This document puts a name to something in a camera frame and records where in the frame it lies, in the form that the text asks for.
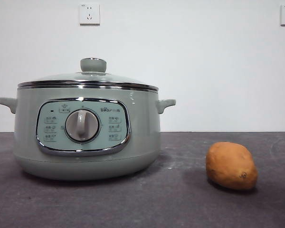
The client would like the glass lid with green knob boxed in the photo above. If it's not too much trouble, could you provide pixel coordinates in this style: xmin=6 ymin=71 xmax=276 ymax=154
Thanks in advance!
xmin=17 ymin=57 xmax=159 ymax=92

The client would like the brown potato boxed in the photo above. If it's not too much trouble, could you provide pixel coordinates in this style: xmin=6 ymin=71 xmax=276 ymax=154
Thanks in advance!
xmin=206 ymin=142 xmax=258 ymax=191

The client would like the sage green electric cooking pot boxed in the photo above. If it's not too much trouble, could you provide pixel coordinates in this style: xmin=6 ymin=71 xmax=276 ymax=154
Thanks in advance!
xmin=0 ymin=84 xmax=176 ymax=181

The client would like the grey round control dial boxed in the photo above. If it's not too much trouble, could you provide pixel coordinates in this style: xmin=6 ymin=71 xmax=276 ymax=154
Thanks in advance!
xmin=65 ymin=109 xmax=101 ymax=143

